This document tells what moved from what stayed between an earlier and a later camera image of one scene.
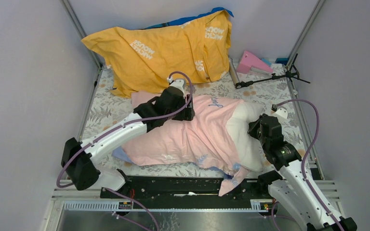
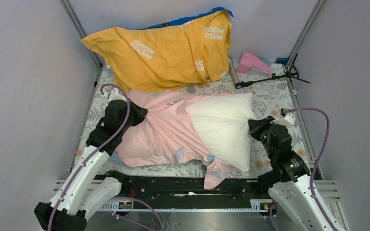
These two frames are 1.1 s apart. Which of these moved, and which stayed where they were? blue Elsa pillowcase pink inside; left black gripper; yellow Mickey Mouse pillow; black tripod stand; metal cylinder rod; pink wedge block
Moved: left black gripper; blue Elsa pillowcase pink inside
Stayed: pink wedge block; black tripod stand; metal cylinder rod; yellow Mickey Mouse pillow
